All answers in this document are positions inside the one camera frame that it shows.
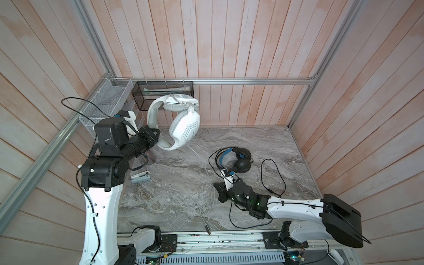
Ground aluminium wall rail right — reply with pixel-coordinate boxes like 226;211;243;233
288;1;367;131

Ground black mesh wall basket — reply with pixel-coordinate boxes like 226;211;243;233
131;81;194;111

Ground aluminium wall rail left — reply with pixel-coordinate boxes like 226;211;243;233
0;74;112;233

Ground aluminium wall rail back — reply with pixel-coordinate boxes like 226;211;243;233
112;77;316;86

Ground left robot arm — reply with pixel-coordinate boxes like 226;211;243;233
76;103;164;265

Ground white headphones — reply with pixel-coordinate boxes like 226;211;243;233
147;94;201;151

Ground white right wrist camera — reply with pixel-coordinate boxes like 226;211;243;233
220;169;235;191

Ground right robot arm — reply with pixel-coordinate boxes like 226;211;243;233
214;180;370;250

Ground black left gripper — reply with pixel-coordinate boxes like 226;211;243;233
121;125;162;160

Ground black blue headphones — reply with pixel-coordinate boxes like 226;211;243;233
215;146;254;176

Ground white headphone cable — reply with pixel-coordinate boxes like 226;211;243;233
172;142;233;236

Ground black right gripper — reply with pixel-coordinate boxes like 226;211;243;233
214;180;251;210

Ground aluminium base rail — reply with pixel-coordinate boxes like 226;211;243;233
135;230;364;265

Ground light blue stapler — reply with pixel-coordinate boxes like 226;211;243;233
131;171;151;184

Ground aluminium wall rail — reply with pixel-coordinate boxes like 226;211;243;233
288;1;367;131
112;77;316;86
0;74;112;233

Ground white mesh wall shelf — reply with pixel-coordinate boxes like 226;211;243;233
80;78;144;137

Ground clear pencil jar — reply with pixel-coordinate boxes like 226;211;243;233
143;150;156;165

